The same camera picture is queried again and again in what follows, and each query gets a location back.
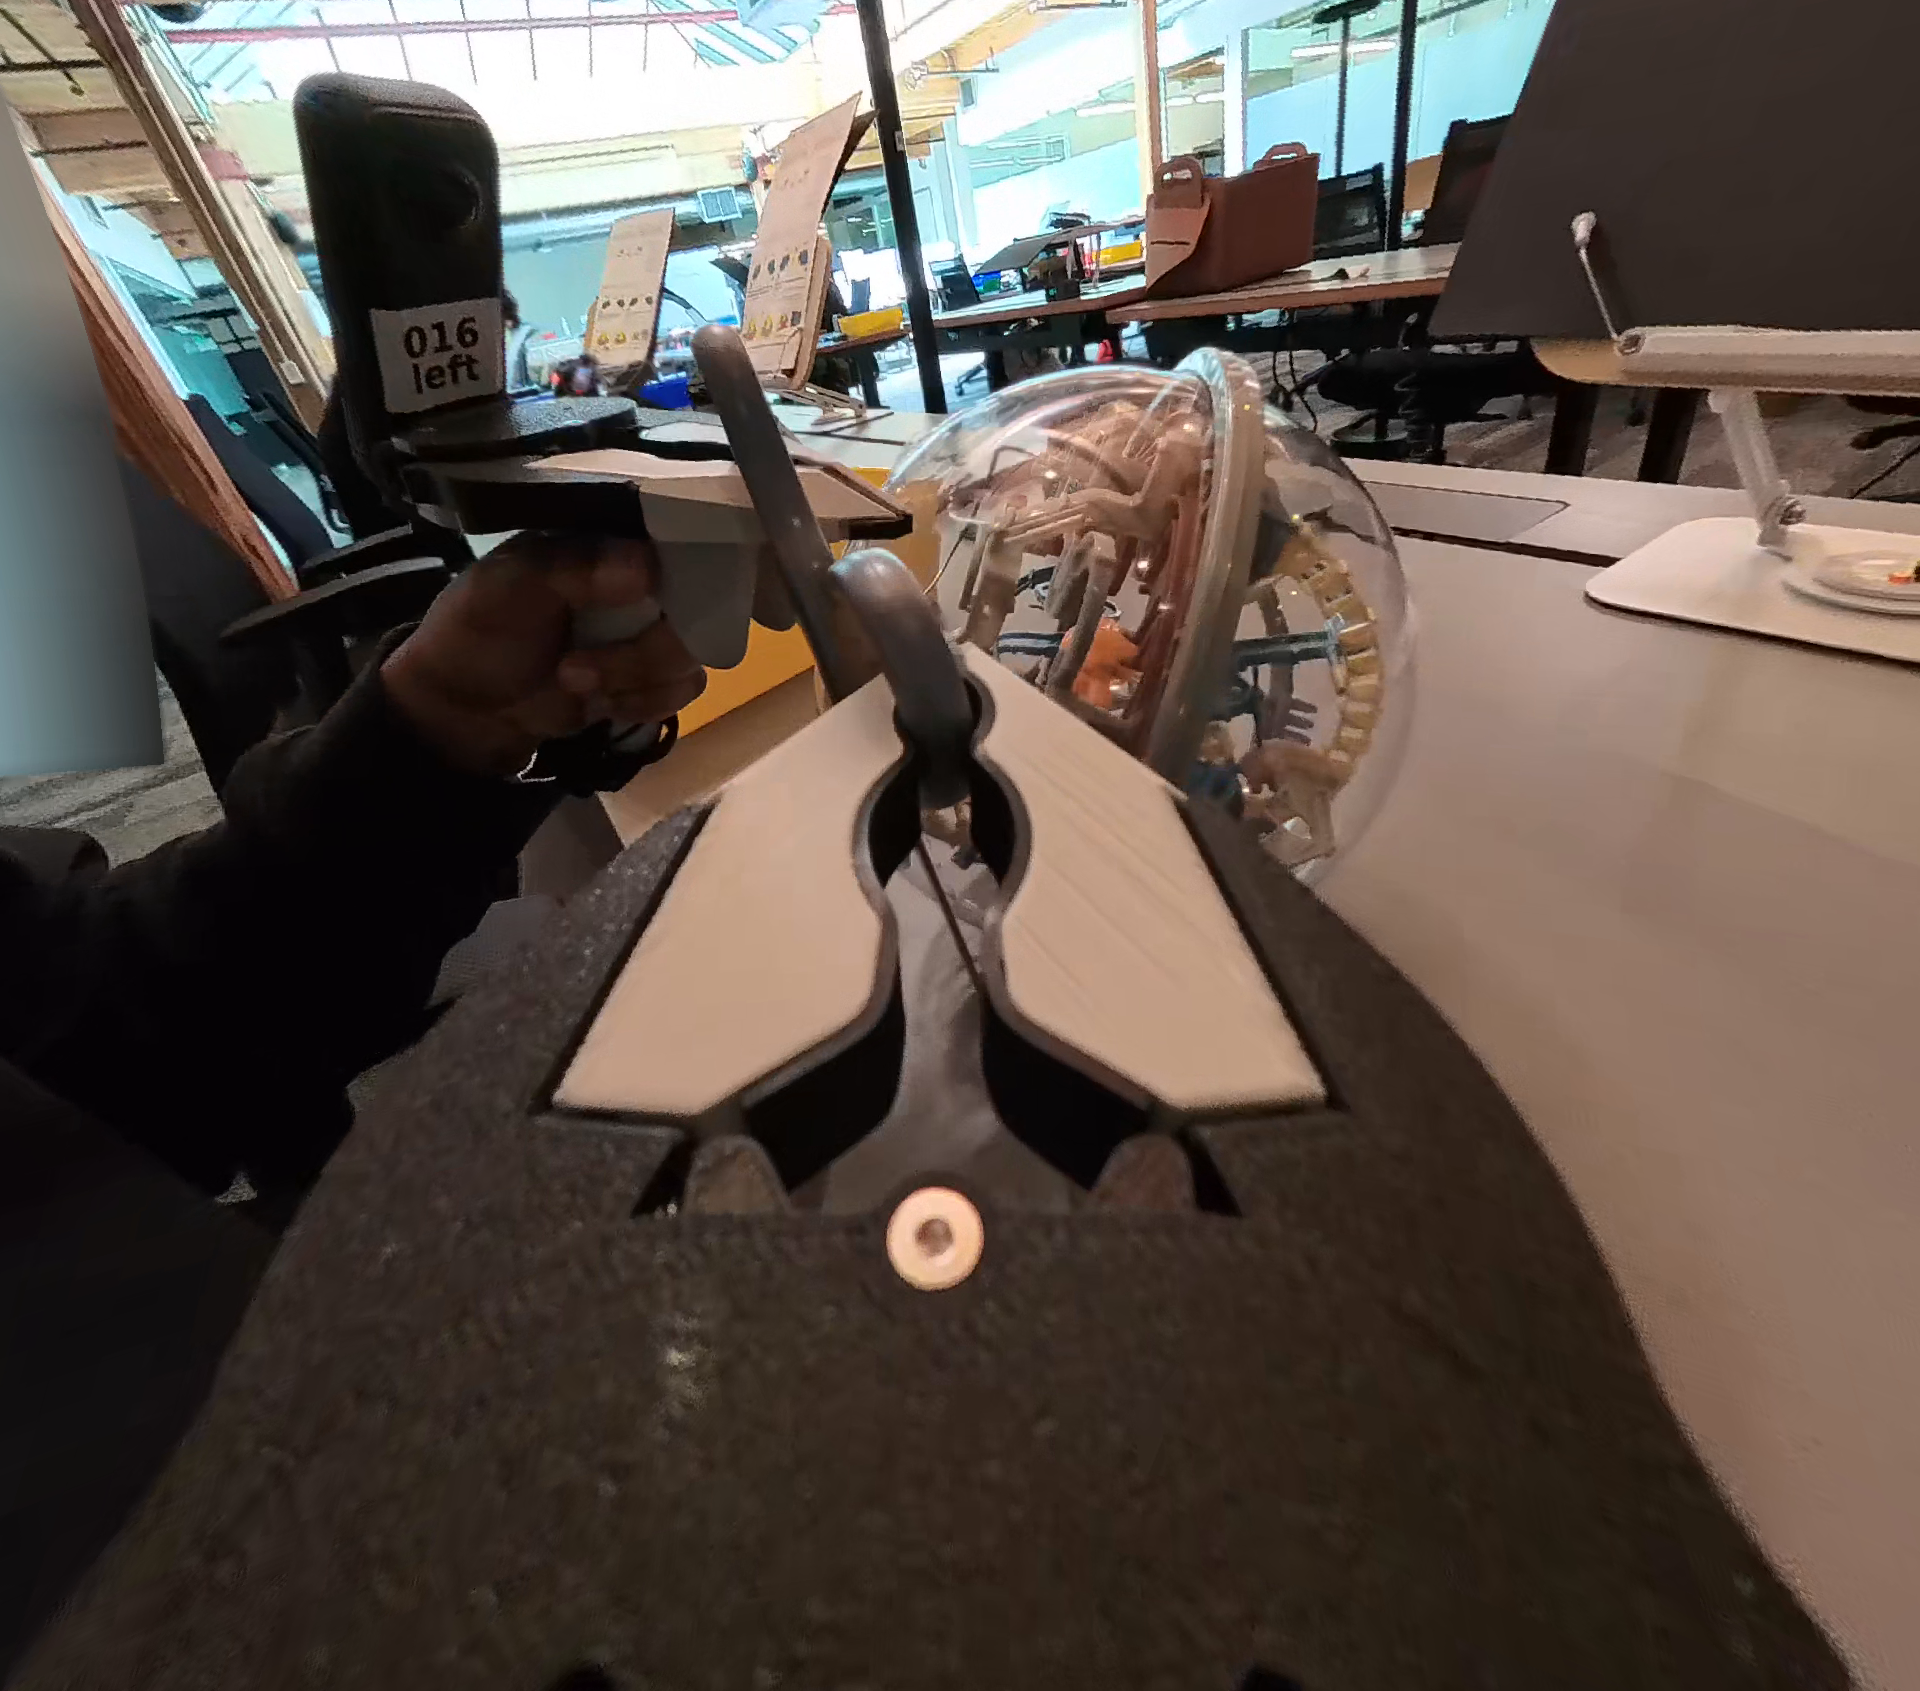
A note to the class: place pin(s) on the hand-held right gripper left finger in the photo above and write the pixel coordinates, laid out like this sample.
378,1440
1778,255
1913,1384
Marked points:
720,956

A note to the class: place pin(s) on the black floor lamp pole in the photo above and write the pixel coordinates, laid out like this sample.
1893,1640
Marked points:
884,147

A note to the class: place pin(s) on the yellow plastic bin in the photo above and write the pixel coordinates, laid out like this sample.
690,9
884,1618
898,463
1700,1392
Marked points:
750,687

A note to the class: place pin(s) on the small cardboard instruction board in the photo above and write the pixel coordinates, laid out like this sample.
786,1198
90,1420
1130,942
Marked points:
631,289

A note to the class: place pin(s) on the tall cardboard instruction board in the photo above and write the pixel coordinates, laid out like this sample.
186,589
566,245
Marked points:
794,221

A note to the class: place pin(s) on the wooden office desk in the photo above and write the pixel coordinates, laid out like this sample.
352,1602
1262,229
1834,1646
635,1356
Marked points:
1290,289

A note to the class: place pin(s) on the brown tote bag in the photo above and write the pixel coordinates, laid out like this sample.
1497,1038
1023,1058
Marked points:
1231,221

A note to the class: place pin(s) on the person's left hand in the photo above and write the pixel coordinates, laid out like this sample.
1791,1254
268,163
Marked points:
494,673

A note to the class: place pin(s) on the clear maze puzzle ball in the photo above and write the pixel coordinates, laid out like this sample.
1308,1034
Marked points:
1170,553

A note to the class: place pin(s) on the black display board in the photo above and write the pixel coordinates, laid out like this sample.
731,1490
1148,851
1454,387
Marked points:
1725,71

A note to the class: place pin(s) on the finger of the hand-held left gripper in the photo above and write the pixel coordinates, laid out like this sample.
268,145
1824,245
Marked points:
675,485
683,447

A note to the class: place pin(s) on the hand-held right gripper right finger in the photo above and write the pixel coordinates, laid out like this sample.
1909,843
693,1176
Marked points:
1141,956

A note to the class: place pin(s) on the person's left forearm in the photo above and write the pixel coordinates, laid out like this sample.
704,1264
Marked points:
271,913

